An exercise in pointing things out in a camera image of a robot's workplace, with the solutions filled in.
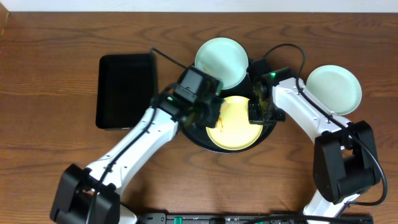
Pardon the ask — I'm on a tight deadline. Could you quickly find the light green plate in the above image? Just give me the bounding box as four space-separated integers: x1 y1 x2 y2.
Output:
194 37 249 90
306 65 363 115

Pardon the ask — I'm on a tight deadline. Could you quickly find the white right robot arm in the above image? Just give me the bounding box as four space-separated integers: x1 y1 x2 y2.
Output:
248 65 387 223

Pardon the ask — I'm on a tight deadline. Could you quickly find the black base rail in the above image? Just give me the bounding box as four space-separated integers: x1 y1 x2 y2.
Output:
137 213 374 224

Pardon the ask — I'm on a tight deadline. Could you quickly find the black rectangular water tray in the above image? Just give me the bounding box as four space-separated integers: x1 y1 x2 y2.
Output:
95 53 158 129

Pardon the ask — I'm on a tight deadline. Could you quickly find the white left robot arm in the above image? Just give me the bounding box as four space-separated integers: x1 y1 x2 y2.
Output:
50 91 224 223

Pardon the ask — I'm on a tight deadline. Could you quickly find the round black tray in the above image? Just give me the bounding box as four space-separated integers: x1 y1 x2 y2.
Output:
181 74 276 154

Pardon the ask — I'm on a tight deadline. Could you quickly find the yellow plate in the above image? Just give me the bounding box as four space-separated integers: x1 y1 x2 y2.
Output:
206 96 263 151

